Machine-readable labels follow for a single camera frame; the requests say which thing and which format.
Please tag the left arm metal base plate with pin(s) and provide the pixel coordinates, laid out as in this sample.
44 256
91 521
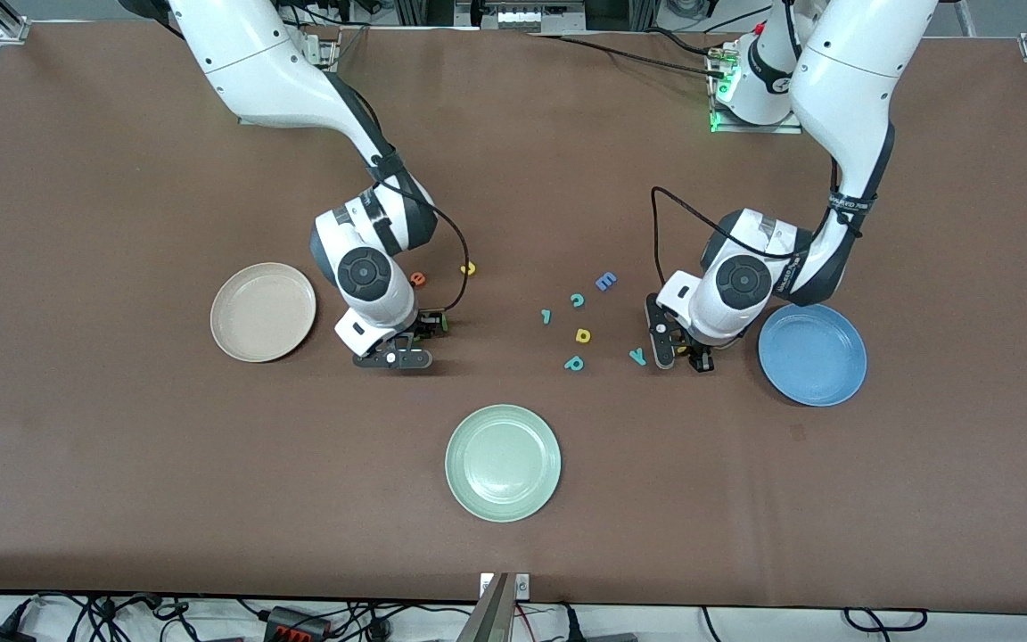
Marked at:
745 128

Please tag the blue letter E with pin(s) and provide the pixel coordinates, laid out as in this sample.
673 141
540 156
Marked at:
605 282

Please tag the teal letter p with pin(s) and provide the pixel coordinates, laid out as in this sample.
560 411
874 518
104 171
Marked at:
574 363

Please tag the beige brown plate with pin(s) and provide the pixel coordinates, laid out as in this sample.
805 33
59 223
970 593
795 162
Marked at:
263 312

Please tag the grey terminal block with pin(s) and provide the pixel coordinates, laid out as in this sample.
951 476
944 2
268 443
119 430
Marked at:
540 20

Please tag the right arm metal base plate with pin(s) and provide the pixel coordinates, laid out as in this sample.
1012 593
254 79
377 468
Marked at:
326 53

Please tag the teal letter y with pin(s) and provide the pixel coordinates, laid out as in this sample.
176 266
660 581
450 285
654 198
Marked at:
638 356

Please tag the blue plate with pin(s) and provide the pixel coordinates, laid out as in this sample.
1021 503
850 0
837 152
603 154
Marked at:
821 366

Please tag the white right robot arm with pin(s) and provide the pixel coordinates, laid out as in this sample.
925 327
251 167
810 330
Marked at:
255 62

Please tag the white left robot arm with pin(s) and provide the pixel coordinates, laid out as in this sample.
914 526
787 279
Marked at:
852 80

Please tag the grey metal bar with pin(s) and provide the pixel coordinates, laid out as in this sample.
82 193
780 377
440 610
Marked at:
491 615

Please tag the small white mounting plate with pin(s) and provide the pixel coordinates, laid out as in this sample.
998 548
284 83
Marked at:
522 584

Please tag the black orange power box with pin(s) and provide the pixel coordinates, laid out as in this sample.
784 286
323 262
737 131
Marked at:
295 621

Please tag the pale green plate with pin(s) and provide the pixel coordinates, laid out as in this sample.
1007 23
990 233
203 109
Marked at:
503 463

